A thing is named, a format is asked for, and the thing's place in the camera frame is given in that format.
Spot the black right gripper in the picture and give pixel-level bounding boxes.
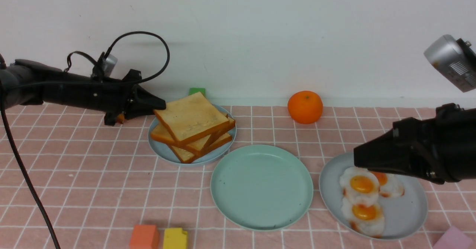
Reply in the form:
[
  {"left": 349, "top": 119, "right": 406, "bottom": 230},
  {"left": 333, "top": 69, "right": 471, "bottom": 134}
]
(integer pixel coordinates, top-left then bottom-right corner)
[{"left": 353, "top": 104, "right": 476, "bottom": 184}]

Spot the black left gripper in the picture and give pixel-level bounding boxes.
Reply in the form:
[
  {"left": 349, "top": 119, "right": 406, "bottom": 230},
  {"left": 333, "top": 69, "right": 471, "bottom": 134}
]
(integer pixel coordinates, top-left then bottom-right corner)
[{"left": 91, "top": 69, "right": 166, "bottom": 126}]

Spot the fried egg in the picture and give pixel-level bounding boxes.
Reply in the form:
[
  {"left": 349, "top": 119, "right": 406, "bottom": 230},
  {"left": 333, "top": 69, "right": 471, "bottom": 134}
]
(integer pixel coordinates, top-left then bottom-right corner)
[
  {"left": 341, "top": 198, "right": 385, "bottom": 238},
  {"left": 339, "top": 166, "right": 380, "bottom": 207},
  {"left": 370, "top": 171, "right": 405, "bottom": 198}
]

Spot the toast slice top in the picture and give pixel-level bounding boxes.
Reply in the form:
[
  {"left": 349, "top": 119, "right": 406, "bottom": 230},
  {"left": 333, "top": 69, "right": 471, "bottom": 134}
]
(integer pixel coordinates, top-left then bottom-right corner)
[{"left": 153, "top": 92, "right": 229, "bottom": 145}]

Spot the toast slice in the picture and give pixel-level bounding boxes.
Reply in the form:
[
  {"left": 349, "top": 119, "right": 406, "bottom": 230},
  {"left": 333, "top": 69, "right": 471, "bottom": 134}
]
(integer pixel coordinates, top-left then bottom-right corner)
[
  {"left": 168, "top": 146, "right": 200, "bottom": 164},
  {"left": 185, "top": 133, "right": 232, "bottom": 156},
  {"left": 153, "top": 92, "right": 229, "bottom": 145},
  {"left": 150, "top": 117, "right": 236, "bottom": 149}
]

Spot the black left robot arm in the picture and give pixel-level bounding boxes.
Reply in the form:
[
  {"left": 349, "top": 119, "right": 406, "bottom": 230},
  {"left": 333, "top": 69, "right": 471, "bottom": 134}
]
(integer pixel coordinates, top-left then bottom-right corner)
[{"left": 1, "top": 59, "right": 433, "bottom": 180}]

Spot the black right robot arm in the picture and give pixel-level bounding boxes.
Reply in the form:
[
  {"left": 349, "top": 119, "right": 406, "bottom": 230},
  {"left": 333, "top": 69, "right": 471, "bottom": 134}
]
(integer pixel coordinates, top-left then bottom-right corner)
[{"left": 384, "top": 103, "right": 476, "bottom": 185}]

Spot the red pomegranate fruit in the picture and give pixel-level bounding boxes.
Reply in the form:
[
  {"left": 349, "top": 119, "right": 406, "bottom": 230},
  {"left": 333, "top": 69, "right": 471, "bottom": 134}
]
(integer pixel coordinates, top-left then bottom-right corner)
[{"left": 116, "top": 114, "right": 126, "bottom": 125}]

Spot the blue bread plate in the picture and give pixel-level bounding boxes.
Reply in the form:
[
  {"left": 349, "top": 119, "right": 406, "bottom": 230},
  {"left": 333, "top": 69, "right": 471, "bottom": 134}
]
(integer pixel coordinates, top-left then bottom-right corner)
[{"left": 148, "top": 105, "right": 237, "bottom": 166}]

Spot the green block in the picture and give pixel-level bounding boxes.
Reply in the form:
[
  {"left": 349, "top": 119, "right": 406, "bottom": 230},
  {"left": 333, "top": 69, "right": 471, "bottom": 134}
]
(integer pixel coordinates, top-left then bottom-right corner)
[{"left": 189, "top": 87, "right": 206, "bottom": 97}]

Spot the grey plate with eggs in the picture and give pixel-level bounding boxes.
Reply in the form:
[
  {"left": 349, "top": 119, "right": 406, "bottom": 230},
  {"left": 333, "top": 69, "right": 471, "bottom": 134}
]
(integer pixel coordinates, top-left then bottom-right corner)
[{"left": 319, "top": 153, "right": 428, "bottom": 240}]

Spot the toast slice bottom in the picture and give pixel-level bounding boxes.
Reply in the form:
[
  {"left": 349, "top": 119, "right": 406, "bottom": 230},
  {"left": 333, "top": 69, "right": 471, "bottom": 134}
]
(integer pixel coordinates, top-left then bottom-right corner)
[{"left": 168, "top": 146, "right": 200, "bottom": 164}]

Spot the pink checkered tablecloth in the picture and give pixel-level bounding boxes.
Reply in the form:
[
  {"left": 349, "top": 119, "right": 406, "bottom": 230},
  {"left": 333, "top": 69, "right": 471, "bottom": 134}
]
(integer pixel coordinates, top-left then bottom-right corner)
[{"left": 7, "top": 104, "right": 476, "bottom": 249}]

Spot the orange mandarin fruit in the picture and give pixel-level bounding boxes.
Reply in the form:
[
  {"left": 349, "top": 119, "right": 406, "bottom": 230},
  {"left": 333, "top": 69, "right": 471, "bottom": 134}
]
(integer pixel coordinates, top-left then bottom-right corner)
[{"left": 287, "top": 90, "right": 324, "bottom": 125}]

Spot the pink block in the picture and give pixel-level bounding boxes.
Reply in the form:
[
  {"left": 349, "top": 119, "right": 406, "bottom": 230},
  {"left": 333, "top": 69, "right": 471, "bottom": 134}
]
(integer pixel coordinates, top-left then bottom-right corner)
[{"left": 433, "top": 226, "right": 474, "bottom": 249}]

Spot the orange block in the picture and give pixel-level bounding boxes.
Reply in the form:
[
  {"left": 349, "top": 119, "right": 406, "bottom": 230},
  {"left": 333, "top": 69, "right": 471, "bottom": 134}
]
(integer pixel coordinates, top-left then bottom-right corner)
[{"left": 129, "top": 224, "right": 160, "bottom": 249}]

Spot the yellow block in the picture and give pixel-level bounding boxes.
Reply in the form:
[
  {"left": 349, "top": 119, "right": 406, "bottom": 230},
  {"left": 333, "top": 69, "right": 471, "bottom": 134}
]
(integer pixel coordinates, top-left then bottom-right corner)
[{"left": 162, "top": 228, "right": 188, "bottom": 249}]

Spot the green centre plate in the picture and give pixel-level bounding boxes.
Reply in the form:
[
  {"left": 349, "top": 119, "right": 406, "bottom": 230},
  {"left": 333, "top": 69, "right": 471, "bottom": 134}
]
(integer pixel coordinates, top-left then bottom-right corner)
[{"left": 210, "top": 144, "right": 314, "bottom": 232}]

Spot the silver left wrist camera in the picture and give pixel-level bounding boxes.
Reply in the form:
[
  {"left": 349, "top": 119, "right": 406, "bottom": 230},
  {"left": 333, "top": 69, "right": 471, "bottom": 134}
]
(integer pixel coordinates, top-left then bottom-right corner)
[{"left": 100, "top": 54, "right": 118, "bottom": 77}]

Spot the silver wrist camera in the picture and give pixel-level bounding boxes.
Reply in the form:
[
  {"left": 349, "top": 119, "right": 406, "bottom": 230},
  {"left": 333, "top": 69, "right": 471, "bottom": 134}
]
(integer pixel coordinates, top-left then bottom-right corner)
[
  {"left": 424, "top": 34, "right": 476, "bottom": 93},
  {"left": 100, "top": 54, "right": 118, "bottom": 77}
]

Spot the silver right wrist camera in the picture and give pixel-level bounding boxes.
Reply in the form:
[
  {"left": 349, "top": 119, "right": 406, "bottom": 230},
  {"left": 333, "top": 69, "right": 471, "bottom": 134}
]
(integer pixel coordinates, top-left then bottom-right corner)
[{"left": 424, "top": 34, "right": 476, "bottom": 93}]

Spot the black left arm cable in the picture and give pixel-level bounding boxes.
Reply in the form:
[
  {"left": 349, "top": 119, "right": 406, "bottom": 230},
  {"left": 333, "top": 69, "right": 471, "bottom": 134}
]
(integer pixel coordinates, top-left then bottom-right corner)
[{"left": 0, "top": 31, "right": 170, "bottom": 249}]

